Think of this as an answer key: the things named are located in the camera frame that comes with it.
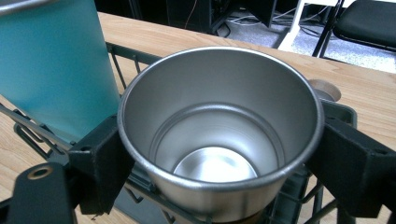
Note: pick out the steel cup with brown base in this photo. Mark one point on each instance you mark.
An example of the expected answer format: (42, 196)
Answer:
(218, 93)

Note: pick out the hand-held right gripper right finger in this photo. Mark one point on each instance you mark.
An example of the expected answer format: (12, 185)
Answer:
(358, 174)

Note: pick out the black folding chair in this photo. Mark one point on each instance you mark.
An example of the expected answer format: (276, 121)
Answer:
(370, 25)

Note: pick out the teal cup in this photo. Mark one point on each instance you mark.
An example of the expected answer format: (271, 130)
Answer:
(53, 68)

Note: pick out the white desk frame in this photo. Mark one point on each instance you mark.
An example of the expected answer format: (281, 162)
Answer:
(294, 28)

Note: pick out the round grey table grommet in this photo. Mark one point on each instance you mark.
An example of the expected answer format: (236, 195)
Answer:
(325, 88)

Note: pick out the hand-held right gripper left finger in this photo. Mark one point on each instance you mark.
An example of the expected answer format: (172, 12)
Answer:
(99, 168)

